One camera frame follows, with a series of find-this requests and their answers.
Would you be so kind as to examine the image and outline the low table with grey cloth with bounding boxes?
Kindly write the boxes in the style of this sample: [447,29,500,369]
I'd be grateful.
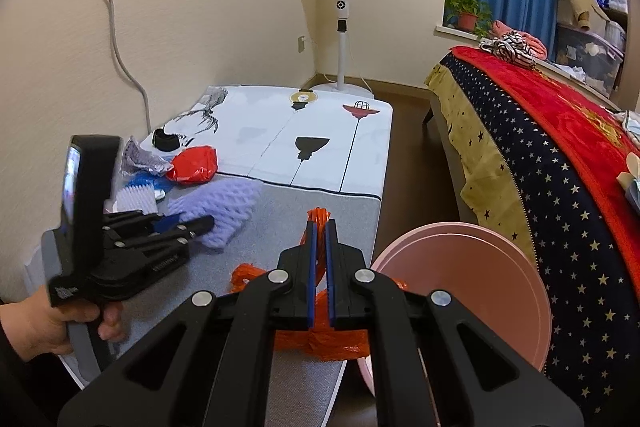
[40,86,393,426]

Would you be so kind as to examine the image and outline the pink trash bin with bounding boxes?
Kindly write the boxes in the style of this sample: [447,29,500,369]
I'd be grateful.
[371,221,552,371]

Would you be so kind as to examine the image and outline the white foam net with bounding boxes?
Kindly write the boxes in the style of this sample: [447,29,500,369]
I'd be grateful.
[113,184,157,215]

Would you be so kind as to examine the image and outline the grey wall cable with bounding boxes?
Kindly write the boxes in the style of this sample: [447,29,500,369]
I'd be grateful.
[98,0,154,136]

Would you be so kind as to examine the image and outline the bed with red blanket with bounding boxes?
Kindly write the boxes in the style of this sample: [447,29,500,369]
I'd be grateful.
[425,46,639,426]

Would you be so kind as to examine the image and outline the orange plastic bag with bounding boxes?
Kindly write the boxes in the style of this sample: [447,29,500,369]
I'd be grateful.
[228,206,409,362]

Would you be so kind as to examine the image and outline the black leopard scrunchie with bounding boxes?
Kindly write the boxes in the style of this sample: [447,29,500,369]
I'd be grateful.
[152,128,181,153]

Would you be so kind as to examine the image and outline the grey storage box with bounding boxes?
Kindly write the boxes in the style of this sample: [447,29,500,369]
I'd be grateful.
[554,24,624,98]

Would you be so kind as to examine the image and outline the silver foil wrapper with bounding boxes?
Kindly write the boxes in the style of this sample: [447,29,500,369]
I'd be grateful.
[120,136,174,176]

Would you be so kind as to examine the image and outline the tan jacket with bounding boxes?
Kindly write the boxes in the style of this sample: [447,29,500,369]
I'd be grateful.
[556,0,610,37]

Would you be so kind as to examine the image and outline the pink folded clothes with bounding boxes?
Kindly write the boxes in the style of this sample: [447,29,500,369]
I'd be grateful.
[491,20,548,60]

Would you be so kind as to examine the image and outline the zebra striped cloth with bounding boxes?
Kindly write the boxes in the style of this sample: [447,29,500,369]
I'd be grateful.
[480,37,536,69]

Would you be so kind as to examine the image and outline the potted green plant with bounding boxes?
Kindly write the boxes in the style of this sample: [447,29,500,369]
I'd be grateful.
[445,0,494,37]

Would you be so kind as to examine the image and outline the purple foam fruit net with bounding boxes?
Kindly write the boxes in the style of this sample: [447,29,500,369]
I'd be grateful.
[166,178,262,249]

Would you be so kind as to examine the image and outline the red plastic wrapper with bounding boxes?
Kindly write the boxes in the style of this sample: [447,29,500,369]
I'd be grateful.
[165,145,218,185]

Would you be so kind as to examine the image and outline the wooden bookshelf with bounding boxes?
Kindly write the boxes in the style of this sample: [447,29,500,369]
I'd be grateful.
[598,0,639,109]

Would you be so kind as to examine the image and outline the person's left hand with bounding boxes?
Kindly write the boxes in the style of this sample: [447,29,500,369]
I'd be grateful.
[1,286,126,361]

